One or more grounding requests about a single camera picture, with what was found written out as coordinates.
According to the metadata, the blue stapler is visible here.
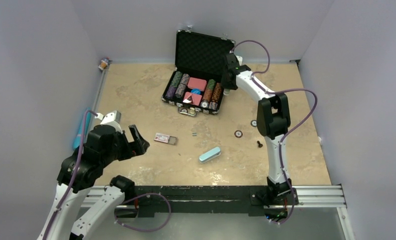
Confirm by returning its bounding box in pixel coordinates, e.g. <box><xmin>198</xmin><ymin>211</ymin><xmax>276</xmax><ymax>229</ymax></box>
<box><xmin>198</xmin><ymin>147</ymin><xmax>221</xmax><ymax>164</ymax></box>

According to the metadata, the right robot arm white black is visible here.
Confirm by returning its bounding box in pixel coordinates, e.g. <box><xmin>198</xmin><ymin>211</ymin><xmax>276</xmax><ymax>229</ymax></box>
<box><xmin>221</xmin><ymin>53</ymin><xmax>297</xmax><ymax>206</ymax></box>

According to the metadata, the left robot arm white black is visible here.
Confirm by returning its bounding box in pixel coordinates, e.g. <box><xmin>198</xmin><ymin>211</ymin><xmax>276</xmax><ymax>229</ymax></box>
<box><xmin>38</xmin><ymin>124</ymin><xmax>150</xmax><ymax>240</ymax></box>

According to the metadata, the red white staple box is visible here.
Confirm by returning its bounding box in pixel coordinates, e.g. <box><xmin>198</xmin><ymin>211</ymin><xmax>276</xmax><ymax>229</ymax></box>
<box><xmin>154</xmin><ymin>133</ymin><xmax>178</xmax><ymax>145</ymax></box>

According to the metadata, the teal cylinder tool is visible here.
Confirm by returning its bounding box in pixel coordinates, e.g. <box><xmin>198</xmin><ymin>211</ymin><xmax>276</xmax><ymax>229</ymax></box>
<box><xmin>72</xmin><ymin>108</ymin><xmax>91</xmax><ymax>150</ymax></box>

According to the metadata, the blue dealer button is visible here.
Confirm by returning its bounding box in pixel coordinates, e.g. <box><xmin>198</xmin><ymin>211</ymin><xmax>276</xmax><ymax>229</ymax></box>
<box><xmin>190</xmin><ymin>88</ymin><xmax>201</xmax><ymax>95</ymax></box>

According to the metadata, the black poker chip case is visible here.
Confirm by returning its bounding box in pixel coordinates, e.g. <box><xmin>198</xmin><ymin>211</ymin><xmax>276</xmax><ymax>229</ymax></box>
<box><xmin>161</xmin><ymin>30</ymin><xmax>236</xmax><ymax>115</ymax></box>

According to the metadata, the pink card deck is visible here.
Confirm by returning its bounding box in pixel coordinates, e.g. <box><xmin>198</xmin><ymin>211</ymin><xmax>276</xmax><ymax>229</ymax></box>
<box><xmin>187</xmin><ymin>77</ymin><xmax>207</xmax><ymax>92</ymax></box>

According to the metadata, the small orange bottle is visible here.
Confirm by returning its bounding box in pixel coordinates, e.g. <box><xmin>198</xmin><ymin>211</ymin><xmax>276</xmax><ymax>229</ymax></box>
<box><xmin>98</xmin><ymin>57</ymin><xmax>111</xmax><ymax>71</ymax></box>

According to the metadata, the brown poker chip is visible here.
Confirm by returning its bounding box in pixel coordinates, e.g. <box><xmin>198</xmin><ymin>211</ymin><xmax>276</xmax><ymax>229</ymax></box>
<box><xmin>234</xmin><ymin>130</ymin><xmax>243</xmax><ymax>138</ymax></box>

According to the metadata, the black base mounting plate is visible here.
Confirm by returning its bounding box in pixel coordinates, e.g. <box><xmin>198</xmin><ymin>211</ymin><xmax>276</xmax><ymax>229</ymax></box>
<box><xmin>121</xmin><ymin>185</ymin><xmax>299</xmax><ymax>220</ymax></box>

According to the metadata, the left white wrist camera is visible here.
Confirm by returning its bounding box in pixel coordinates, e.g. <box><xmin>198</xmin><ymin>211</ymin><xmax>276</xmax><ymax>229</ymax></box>
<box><xmin>94</xmin><ymin>110</ymin><xmax>122</xmax><ymax>133</ymax></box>

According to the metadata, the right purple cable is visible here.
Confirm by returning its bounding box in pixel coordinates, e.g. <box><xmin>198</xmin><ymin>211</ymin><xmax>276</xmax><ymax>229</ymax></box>
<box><xmin>230</xmin><ymin>40</ymin><xmax>318</xmax><ymax>226</ymax></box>

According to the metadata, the aluminium frame rail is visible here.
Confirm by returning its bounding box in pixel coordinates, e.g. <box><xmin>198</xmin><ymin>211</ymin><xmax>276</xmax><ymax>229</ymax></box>
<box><xmin>75</xmin><ymin>67</ymin><xmax>356</xmax><ymax>240</ymax></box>

